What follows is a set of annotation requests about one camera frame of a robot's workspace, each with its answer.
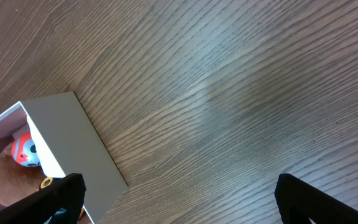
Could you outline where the brown plush toy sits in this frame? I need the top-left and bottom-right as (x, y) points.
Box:
(0, 144), (45, 207)

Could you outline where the white cardboard box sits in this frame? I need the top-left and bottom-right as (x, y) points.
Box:
(0, 91), (127, 223)

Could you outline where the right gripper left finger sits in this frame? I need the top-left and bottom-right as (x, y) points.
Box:
(0, 173), (86, 224)

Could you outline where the red toy ball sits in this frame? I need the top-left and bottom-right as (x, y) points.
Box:
(11, 131), (40, 167)

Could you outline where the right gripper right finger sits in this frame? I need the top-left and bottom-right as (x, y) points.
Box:
(274, 174), (358, 224)

